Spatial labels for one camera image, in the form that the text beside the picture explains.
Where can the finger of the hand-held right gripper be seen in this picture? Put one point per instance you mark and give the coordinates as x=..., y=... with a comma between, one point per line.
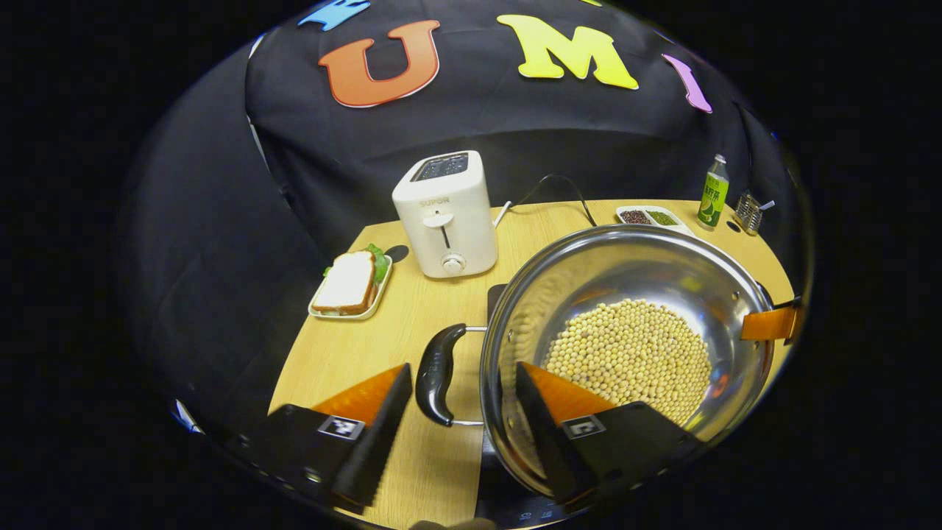
x=769, y=324

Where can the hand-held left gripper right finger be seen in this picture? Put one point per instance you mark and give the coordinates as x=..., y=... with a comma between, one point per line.
x=548, y=434

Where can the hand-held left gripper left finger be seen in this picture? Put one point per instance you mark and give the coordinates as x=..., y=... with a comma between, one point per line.
x=379, y=442

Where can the black induction cooktop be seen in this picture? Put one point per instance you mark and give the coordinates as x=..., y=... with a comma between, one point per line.
x=500, y=508

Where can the stainless steel pot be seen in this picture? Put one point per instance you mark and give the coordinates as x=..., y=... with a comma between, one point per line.
x=625, y=265

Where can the large soybean pile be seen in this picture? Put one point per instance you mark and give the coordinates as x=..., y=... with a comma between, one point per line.
x=633, y=346

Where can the white divided dish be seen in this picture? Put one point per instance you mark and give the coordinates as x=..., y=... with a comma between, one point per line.
x=684, y=230

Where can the small white plate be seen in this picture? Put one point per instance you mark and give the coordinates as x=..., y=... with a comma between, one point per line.
x=372, y=309

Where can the green tea bottle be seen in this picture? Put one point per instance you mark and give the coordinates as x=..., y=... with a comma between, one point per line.
x=712, y=202

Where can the green mung bean pile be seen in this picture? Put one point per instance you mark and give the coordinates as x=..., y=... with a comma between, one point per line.
x=662, y=218

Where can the sandwich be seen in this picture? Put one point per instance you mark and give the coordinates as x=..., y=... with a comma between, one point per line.
x=346, y=283

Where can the dark red bean pile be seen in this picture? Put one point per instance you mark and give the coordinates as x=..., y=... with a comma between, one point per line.
x=636, y=217

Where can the white printed sheets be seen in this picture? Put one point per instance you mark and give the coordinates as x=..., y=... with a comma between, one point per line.
x=188, y=418

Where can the white toaster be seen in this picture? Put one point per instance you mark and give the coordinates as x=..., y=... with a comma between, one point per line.
x=471, y=228

